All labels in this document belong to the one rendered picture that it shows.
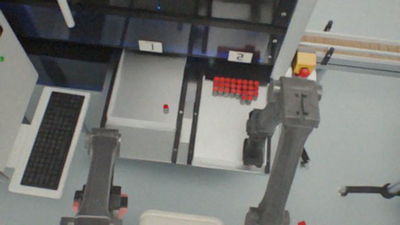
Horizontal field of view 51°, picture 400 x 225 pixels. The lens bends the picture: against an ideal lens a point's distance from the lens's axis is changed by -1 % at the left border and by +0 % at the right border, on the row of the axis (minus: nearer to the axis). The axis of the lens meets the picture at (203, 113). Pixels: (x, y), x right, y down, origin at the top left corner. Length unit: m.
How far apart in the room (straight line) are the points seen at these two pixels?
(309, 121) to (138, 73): 0.97
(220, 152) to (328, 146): 1.21
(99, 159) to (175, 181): 1.52
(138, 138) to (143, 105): 0.14
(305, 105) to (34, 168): 1.10
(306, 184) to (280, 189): 1.54
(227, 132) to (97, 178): 0.81
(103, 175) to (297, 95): 0.44
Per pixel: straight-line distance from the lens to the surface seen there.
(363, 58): 1.84
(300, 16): 1.40
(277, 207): 1.04
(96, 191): 0.84
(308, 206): 2.50
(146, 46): 1.61
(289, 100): 0.89
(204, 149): 1.55
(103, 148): 0.98
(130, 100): 1.65
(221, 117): 1.61
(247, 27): 1.45
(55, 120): 1.73
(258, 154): 1.41
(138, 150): 1.56
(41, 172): 1.66
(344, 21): 3.20
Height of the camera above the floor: 2.33
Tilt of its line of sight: 64 degrees down
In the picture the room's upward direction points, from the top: 6 degrees clockwise
